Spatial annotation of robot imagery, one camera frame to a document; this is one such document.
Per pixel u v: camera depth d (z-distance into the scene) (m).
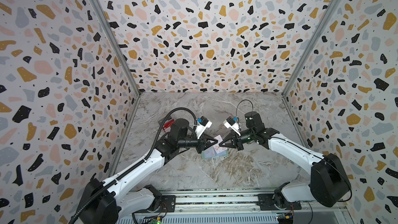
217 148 0.72
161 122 0.98
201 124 0.64
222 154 0.90
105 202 0.38
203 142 0.63
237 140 0.66
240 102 1.20
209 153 0.90
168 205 0.73
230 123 0.68
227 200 0.76
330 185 0.43
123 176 0.43
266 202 0.74
